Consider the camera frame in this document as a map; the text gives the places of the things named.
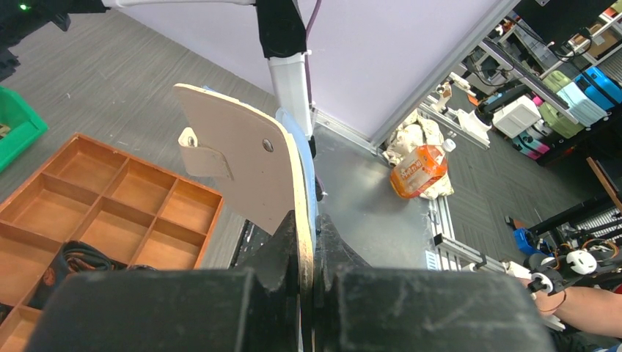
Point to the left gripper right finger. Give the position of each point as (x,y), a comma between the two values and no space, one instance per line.
(362,308)

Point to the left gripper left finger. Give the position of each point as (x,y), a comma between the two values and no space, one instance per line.
(252,307)

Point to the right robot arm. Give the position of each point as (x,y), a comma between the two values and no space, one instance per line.
(275,29)

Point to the person hand with controller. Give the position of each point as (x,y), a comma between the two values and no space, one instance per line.
(547,305)

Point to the orange drink bottle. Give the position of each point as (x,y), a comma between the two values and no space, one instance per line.
(420,169)

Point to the blue tool on floor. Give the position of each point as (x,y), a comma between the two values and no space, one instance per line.
(524,241)

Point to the crumpled white cloth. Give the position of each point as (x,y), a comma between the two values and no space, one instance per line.
(414,132)

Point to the rolled black belt middle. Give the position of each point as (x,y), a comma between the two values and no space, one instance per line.
(72,258)

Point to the wooden compartment tray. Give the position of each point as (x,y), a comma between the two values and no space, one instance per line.
(133,211)

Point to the green plastic bin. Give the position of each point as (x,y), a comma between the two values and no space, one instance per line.
(24,124)

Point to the pastel suitcases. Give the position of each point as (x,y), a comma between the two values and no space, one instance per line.
(591,98)

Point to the aluminium front rail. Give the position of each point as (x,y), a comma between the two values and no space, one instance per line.
(385,230)

